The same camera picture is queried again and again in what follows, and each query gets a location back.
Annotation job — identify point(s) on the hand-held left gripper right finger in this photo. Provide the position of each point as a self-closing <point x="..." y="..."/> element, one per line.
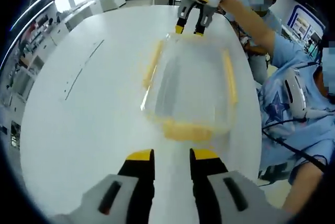
<point x="222" y="197"/>

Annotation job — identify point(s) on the dark cloth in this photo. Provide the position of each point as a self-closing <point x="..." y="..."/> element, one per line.
<point x="273" y="173"/>

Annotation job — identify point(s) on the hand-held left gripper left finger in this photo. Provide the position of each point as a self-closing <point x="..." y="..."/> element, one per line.
<point x="115" y="197"/>

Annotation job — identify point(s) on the white wearable device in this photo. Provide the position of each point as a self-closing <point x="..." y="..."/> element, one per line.
<point x="295" y="90"/>

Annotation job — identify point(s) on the blue framed wall poster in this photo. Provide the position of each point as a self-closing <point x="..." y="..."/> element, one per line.
<point x="305" y="25"/>

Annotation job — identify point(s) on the person in blue shirt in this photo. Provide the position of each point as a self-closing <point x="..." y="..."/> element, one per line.
<point x="282" y="135"/>

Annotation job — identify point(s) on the clear storage box yellow latches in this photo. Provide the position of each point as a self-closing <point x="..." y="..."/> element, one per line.
<point x="191" y="85"/>

